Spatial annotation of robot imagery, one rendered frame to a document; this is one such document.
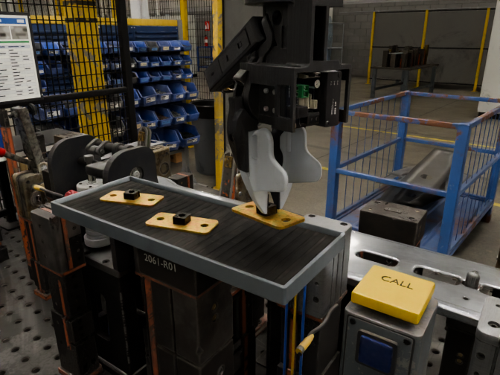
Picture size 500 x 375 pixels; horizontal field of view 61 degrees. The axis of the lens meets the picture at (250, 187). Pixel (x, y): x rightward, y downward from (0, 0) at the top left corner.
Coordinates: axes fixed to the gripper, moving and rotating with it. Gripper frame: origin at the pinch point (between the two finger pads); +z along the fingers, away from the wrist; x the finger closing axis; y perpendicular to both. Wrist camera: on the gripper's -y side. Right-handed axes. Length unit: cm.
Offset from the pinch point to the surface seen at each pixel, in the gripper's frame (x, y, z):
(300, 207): 213, -204, 122
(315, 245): 4.0, 3.6, 5.6
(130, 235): -11.0, -11.2, 5.4
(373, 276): 3.7, 11.4, 5.7
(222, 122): 188, -281, 58
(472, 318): 28.4, 11.9, 21.8
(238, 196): 33, -50, 23
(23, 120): -8, -81, 3
